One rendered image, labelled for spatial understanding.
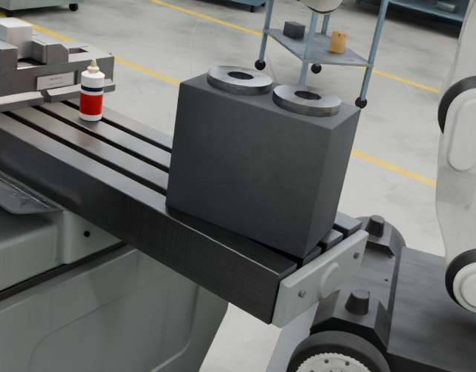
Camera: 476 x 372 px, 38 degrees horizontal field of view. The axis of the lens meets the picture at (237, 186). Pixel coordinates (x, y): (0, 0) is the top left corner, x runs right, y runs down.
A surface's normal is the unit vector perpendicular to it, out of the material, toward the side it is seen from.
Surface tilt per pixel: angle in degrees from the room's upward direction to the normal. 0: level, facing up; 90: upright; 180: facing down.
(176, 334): 90
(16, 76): 90
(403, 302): 0
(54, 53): 90
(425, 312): 0
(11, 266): 90
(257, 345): 0
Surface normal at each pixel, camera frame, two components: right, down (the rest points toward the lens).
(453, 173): -0.33, 0.71
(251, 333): 0.15, -0.90
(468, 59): -0.28, 0.37
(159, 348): 0.79, 0.36
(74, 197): -0.60, 0.26
